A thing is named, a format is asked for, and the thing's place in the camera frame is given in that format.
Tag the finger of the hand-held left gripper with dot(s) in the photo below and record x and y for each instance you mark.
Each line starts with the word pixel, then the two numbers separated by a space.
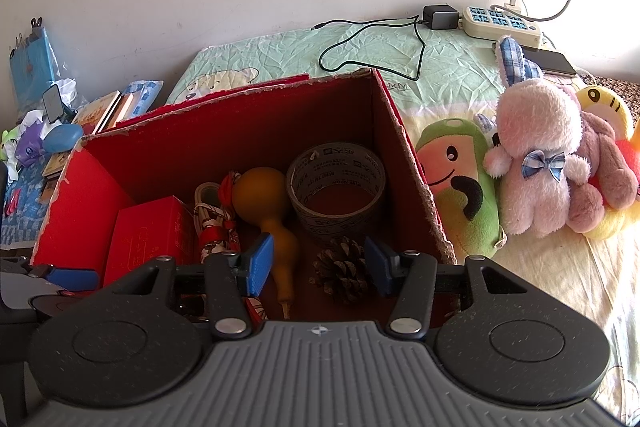
pixel 75 279

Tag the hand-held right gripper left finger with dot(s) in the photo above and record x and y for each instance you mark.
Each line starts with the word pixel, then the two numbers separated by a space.
pixel 260 262

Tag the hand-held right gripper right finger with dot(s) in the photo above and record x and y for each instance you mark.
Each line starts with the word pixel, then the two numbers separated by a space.
pixel 377 267

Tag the brown pine cone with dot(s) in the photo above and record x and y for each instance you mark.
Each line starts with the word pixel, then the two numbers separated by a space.
pixel 340 267

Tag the orange gourd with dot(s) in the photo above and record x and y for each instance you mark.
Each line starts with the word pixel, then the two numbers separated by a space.
pixel 260 197

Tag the printed packing tape roll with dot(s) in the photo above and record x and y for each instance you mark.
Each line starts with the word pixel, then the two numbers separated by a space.
pixel 300 207

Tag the small red box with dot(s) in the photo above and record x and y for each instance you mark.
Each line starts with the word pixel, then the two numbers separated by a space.
pixel 150 237

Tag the red cardboard box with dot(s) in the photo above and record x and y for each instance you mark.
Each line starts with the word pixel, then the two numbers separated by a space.
pixel 175 147

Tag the green plush toy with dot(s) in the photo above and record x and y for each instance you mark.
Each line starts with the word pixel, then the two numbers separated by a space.
pixel 475 227

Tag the blue oval case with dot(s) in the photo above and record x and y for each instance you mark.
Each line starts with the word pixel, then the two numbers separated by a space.
pixel 62 138

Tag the green toy figure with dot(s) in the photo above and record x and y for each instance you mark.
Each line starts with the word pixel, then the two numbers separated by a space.
pixel 6 147

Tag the white crumpled tissue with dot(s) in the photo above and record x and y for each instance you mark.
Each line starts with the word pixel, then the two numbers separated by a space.
pixel 30 119

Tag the orange cover book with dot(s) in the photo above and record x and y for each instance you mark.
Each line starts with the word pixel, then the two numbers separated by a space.
pixel 95 112

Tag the white cover book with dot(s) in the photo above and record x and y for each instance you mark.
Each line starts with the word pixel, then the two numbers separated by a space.
pixel 127 107

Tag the pink rabbit plush toy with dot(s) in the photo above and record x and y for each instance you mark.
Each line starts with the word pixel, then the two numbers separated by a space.
pixel 535 127

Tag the blue bag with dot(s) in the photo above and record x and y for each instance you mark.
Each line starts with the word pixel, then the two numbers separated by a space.
pixel 32 67

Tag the mauve plush toy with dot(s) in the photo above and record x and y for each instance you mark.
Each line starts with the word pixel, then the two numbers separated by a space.
pixel 605 157

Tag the black charger adapter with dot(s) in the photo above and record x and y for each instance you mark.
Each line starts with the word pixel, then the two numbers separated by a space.
pixel 440 17

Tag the dark smartphone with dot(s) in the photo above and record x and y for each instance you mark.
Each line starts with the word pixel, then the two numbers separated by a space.
pixel 550 62

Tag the beige power strip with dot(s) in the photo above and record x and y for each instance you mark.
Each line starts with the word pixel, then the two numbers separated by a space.
pixel 500 24

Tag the yellow plush toy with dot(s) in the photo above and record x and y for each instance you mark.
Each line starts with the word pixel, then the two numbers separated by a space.
pixel 600 104

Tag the brown woven mat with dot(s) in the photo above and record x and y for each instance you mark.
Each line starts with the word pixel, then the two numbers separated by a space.
pixel 612 89

